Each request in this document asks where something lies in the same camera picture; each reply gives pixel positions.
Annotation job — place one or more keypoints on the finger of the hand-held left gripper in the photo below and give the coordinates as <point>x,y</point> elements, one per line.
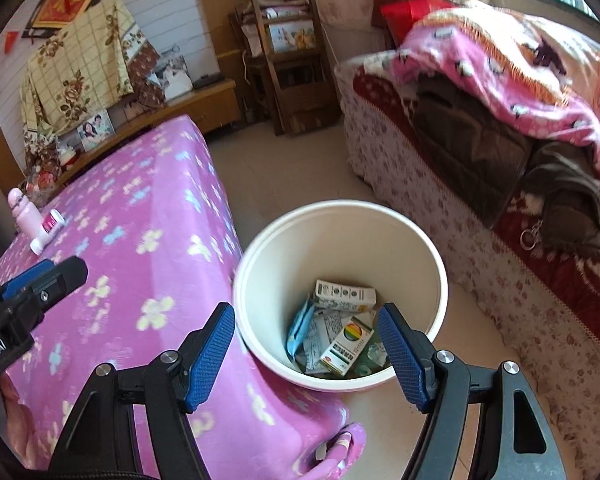
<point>27,275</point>
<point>62,277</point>

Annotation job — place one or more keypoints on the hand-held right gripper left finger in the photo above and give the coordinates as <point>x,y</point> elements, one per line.
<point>210,355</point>

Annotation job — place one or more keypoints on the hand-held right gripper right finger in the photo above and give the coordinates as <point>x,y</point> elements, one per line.
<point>402,355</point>

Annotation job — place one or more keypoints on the green white medicine box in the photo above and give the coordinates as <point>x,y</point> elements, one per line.
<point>347,347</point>

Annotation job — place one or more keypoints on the printed white paper leaflet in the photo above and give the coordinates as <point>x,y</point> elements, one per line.
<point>325,335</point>

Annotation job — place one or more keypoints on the white green milk carton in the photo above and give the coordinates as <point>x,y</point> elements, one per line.
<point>345,296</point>

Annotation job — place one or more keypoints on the blue plastic wrapper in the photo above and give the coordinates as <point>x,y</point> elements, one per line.
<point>300,330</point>

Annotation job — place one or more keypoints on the white bucket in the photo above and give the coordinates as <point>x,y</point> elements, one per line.
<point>330,240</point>

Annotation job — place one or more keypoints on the person's left hand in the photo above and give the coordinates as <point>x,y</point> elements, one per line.
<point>17,420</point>

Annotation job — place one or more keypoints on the white bottle with pink label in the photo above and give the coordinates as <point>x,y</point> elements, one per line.
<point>47,230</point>

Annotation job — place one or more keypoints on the clear plastic bag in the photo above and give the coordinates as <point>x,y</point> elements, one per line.
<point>42,177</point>

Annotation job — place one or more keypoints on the pink floral blanket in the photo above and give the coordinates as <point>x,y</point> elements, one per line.
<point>145,185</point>

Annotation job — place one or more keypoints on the floral covered bed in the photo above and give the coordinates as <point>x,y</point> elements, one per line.
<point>430,230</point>

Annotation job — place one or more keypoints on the framed couple photo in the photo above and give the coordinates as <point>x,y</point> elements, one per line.
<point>95,131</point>

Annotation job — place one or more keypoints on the cream floral cloth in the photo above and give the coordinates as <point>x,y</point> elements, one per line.
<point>75,65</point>

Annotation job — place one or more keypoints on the brown quilted jacket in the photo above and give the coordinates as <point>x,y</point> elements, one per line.
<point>465,145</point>

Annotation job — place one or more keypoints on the brown patterned cloth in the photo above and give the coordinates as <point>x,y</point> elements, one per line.
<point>147,75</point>

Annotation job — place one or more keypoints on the framed wedding photo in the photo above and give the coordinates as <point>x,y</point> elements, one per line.
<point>174,75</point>

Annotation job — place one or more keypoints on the dark olive jacket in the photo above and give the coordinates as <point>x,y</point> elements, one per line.
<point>575,200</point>

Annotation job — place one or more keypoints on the wooden cabinet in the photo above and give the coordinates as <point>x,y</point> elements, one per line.
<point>215,102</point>

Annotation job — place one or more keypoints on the wooden rack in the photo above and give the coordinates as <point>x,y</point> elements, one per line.
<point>300,90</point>

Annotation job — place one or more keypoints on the pink fringed blanket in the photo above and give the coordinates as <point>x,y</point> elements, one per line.
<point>505,75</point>

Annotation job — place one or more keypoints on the red pillow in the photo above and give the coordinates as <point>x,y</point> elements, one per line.
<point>410,15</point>

